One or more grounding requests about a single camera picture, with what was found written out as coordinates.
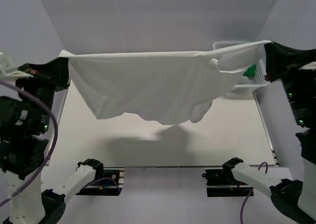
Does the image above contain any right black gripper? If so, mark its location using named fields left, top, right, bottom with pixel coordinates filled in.
left=263, top=39, right=316, bottom=125

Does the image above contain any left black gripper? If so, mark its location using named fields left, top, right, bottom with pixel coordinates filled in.
left=16, top=53, right=71, bottom=131

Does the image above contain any white t shirt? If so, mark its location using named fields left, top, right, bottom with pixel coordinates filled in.
left=60, top=40, right=267, bottom=125

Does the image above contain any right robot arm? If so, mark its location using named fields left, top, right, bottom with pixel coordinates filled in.
left=218, top=41, right=316, bottom=224

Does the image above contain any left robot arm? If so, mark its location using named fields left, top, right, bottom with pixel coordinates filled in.
left=0, top=52, right=104, bottom=224

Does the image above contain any white plastic basket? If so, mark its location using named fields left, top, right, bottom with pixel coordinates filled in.
left=213, top=41, right=269, bottom=91

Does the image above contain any green t shirt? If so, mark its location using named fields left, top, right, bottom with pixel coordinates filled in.
left=243, top=64, right=257, bottom=79

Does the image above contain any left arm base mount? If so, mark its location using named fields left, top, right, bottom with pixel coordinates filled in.
left=77, top=168, right=124, bottom=196

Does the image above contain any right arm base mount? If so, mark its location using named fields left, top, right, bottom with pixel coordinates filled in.
left=201, top=169, right=254, bottom=197

